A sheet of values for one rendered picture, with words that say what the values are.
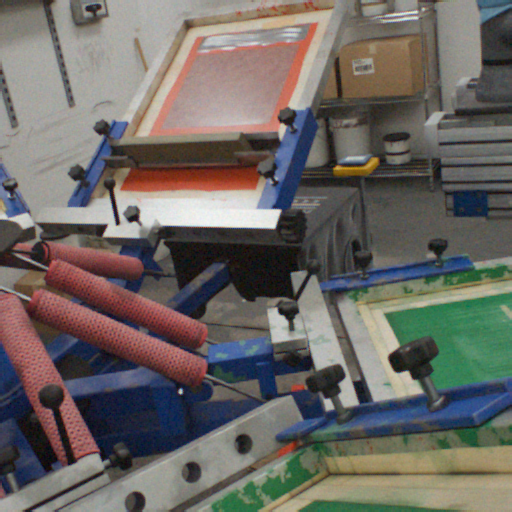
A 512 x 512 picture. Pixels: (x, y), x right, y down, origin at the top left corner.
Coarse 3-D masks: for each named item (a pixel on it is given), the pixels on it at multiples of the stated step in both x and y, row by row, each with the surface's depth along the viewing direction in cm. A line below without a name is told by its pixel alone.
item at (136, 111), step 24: (264, 0) 204; (288, 0) 199; (312, 0) 194; (336, 0) 190; (192, 24) 216; (336, 24) 184; (168, 48) 208; (336, 48) 182; (312, 72) 176; (144, 96) 199; (312, 96) 170; (96, 192) 182
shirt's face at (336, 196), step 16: (304, 192) 226; (320, 192) 223; (336, 192) 221; (352, 192) 218; (320, 208) 209; (336, 208) 207; (320, 224) 196; (176, 240) 203; (192, 240) 201; (208, 240) 198; (224, 240) 196; (240, 240) 194
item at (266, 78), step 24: (312, 24) 194; (264, 48) 196; (288, 48) 191; (240, 72) 193; (264, 72) 189; (288, 72) 185; (240, 96) 187; (264, 96) 183; (288, 96) 179; (216, 120) 185; (240, 120) 181; (264, 120) 178; (216, 168) 174; (240, 168) 170
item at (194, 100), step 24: (192, 48) 210; (240, 48) 200; (192, 72) 202; (216, 72) 198; (168, 96) 200; (192, 96) 195; (216, 96) 191; (168, 120) 193; (192, 120) 189; (144, 168) 185; (168, 168) 181; (192, 168) 177
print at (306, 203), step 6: (294, 198) 221; (300, 198) 221; (306, 198) 220; (312, 198) 219; (318, 198) 218; (324, 198) 217; (294, 204) 216; (300, 204) 215; (306, 204) 214; (312, 204) 213; (318, 204) 212; (306, 210) 209; (312, 210) 208; (306, 216) 204
